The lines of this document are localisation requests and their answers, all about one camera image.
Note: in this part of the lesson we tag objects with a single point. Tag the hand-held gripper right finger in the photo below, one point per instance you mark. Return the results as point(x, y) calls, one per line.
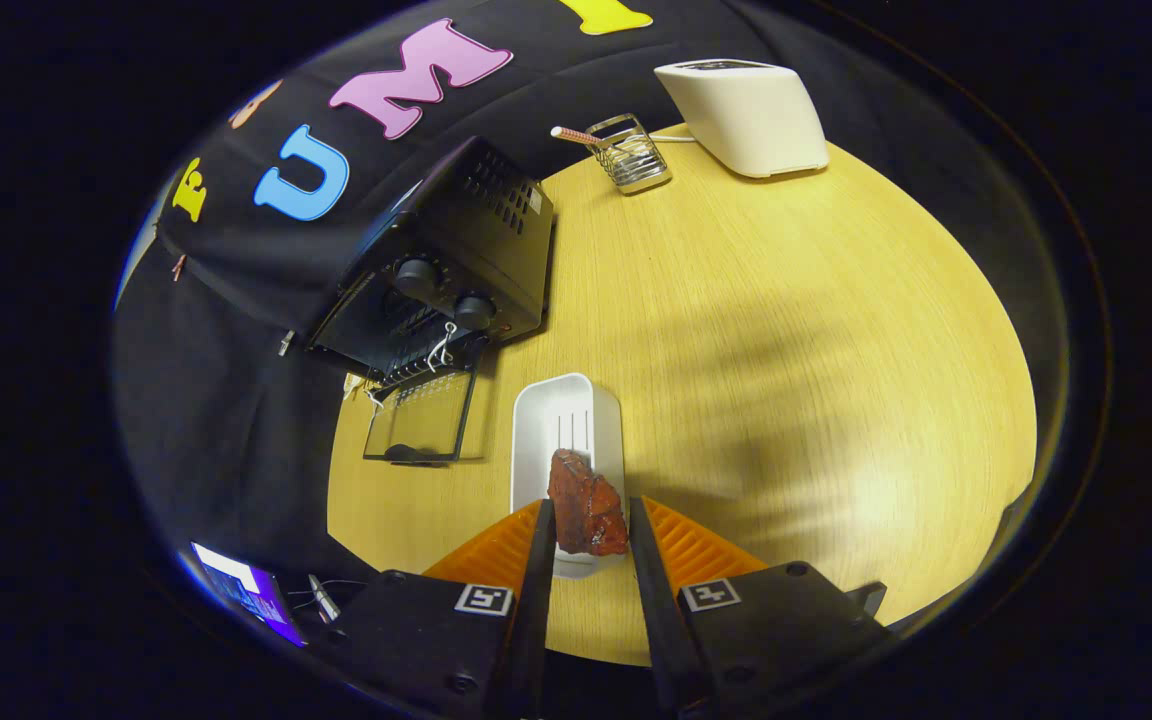
point(661, 620)

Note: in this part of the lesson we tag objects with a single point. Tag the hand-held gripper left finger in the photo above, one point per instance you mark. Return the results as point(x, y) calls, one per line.
point(536, 620)

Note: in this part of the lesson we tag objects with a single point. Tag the red brown steak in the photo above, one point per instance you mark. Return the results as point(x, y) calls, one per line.
point(586, 510)

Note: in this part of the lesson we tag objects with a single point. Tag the black toaster oven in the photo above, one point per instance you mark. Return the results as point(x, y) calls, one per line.
point(496, 240)

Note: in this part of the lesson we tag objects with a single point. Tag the white bread toaster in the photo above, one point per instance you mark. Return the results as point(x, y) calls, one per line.
point(746, 120)

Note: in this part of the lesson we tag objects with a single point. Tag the white ribbed tray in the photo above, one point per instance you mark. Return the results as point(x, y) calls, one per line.
point(566, 410)

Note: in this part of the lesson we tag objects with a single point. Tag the small white device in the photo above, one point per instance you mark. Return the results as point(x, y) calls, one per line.
point(324, 598)

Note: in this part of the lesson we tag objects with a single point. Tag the laptop screen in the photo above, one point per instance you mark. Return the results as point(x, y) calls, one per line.
point(246, 590)

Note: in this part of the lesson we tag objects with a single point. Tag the silver clip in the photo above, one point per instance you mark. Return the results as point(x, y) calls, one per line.
point(286, 343)

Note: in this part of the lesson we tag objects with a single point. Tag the red striped straw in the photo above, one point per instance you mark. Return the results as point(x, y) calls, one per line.
point(576, 135)

